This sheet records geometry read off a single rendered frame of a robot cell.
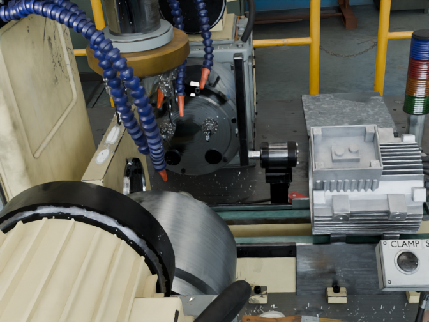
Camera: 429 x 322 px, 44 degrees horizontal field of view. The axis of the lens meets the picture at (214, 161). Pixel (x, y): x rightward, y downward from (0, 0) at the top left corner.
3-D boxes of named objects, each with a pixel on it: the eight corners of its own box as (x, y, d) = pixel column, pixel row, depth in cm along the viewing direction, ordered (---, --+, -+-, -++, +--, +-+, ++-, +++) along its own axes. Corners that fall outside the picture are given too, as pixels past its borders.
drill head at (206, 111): (139, 197, 127) (121, 101, 114) (165, 119, 162) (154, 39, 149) (245, 194, 124) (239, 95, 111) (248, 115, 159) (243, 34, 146)
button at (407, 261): (396, 273, 80) (399, 271, 78) (394, 253, 81) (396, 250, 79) (417, 273, 79) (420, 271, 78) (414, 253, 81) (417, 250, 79)
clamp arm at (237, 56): (237, 167, 119) (230, 57, 106) (237, 160, 122) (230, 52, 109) (253, 166, 119) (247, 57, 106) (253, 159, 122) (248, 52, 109)
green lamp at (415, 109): (406, 115, 126) (408, 98, 124) (400, 104, 132) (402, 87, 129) (433, 114, 126) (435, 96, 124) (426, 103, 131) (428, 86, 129)
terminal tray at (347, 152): (312, 193, 100) (313, 172, 94) (309, 148, 106) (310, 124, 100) (378, 191, 98) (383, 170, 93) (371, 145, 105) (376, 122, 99)
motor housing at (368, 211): (311, 250, 110) (314, 202, 95) (307, 174, 121) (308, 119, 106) (413, 250, 107) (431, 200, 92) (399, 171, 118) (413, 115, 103)
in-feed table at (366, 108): (307, 172, 151) (308, 135, 145) (301, 128, 174) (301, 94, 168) (394, 169, 149) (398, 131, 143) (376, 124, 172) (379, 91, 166)
